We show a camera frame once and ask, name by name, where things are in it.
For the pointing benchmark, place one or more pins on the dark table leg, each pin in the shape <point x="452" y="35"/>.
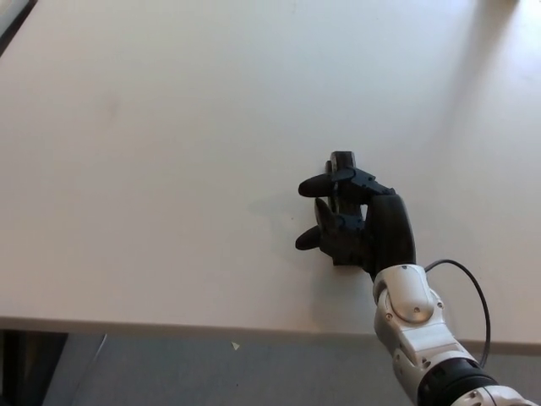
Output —
<point x="29" y="369"/>

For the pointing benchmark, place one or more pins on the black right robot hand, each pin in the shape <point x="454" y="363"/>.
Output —
<point x="389" y="228"/>

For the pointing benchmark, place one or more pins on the dark window frame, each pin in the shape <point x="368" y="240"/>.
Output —
<point x="12" y="17"/>

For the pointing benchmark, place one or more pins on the small white paper scrap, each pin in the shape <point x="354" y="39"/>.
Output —
<point x="235" y="346"/>

